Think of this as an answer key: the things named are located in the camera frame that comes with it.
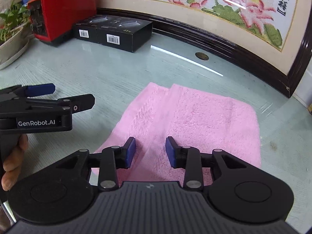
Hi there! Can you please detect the blender with red base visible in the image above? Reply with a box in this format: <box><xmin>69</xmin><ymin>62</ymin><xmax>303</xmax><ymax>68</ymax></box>
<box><xmin>27</xmin><ymin>0</ymin><xmax>97</xmax><ymax>47</ymax></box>

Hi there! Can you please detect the person's left hand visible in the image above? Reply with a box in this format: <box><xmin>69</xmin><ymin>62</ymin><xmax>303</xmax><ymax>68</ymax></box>
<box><xmin>1</xmin><ymin>134</ymin><xmax>29</xmax><ymax>191</ymax></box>

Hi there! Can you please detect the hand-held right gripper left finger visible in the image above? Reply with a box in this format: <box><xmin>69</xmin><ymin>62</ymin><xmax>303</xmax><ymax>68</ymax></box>
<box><xmin>57</xmin><ymin>136</ymin><xmax>136</xmax><ymax>192</ymax></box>

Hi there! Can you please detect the black cardboard box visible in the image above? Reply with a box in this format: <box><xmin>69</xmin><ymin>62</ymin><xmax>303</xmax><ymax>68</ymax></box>
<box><xmin>73</xmin><ymin>15</ymin><xmax>115</xmax><ymax>44</ymax></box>
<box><xmin>97</xmin><ymin>16</ymin><xmax>153</xmax><ymax>53</ymax></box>

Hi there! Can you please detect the pink towel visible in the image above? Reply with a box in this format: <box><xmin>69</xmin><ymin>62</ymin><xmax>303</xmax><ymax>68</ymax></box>
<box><xmin>94</xmin><ymin>83</ymin><xmax>263</xmax><ymax>187</ymax></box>

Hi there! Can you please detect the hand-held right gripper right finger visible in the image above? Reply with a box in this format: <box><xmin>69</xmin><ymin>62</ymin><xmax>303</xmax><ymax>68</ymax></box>
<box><xmin>165</xmin><ymin>136</ymin><xmax>246</xmax><ymax>191</ymax></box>

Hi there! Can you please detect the green potted plant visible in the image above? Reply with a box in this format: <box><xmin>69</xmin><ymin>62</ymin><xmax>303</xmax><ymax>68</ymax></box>
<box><xmin>0</xmin><ymin>1</ymin><xmax>31</xmax><ymax>42</ymax></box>

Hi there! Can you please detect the framed lotus embroidery picture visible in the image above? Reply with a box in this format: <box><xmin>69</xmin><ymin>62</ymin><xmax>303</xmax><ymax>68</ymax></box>
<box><xmin>94</xmin><ymin>0</ymin><xmax>312</xmax><ymax>99</ymax></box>

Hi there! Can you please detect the white planter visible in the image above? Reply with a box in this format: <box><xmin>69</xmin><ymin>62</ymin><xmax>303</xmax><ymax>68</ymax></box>
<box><xmin>0</xmin><ymin>21</ymin><xmax>31</xmax><ymax>70</ymax></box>

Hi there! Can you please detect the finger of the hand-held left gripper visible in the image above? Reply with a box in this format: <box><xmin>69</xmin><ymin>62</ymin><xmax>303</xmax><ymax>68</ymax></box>
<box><xmin>0</xmin><ymin>83</ymin><xmax>56</xmax><ymax>100</ymax></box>
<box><xmin>15</xmin><ymin>94</ymin><xmax>96</xmax><ymax>115</ymax></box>

